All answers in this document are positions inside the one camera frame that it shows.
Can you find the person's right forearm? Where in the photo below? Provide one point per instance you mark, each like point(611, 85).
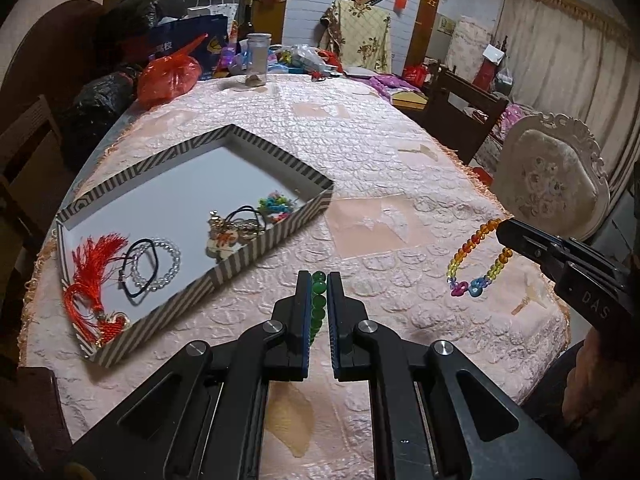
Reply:
point(605, 385)

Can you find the clear plastic bag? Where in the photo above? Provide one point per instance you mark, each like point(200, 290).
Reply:
point(307, 57)

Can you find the large black plastic bag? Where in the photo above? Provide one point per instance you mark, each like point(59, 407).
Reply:
point(130, 15)

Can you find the dark wooden chair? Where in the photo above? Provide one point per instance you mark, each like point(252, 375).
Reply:
point(30, 425)
point(30, 185)
point(465, 110)

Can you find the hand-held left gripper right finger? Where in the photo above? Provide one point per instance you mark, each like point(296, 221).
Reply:
point(334, 325)

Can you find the striped cardboard box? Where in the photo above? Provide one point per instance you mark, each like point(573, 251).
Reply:
point(250, 260)

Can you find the white gift bag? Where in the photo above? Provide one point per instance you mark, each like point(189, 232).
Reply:
point(217, 7)

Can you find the beige floral cloth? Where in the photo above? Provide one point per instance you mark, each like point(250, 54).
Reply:
point(357, 35)

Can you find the pale pink covered appliance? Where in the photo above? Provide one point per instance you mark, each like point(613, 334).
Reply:
point(467, 42)

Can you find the red tassel knot ornament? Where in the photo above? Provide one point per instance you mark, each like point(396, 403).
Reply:
point(95, 270)

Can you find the glass jar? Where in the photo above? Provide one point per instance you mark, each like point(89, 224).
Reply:
point(258, 60)

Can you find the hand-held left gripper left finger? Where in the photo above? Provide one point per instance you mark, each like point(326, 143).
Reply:
point(303, 325)

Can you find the cream curtain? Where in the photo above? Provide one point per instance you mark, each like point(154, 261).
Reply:
point(565, 60)

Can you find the blue gift bag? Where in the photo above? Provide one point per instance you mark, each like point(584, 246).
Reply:
point(200, 35)

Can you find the white ornate upholstered chair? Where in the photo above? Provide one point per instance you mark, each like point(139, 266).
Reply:
point(555, 180)

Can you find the purple cloth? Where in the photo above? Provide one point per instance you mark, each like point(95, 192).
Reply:
point(395, 87)

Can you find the small black plastic bag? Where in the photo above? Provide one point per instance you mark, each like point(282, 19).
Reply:
point(100, 105)

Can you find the dark glass bottle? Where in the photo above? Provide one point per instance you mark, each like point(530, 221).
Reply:
point(248, 30)

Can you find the round dark wooden tabletop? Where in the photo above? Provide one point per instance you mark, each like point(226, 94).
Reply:
point(45, 60)

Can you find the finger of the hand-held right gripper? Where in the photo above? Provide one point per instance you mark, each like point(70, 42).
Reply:
point(525, 250)
point(537, 234)

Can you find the red plastic bag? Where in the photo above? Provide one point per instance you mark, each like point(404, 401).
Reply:
point(167, 77)

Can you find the pink quilted fringed tablecloth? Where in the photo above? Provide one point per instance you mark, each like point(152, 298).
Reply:
point(375, 170)

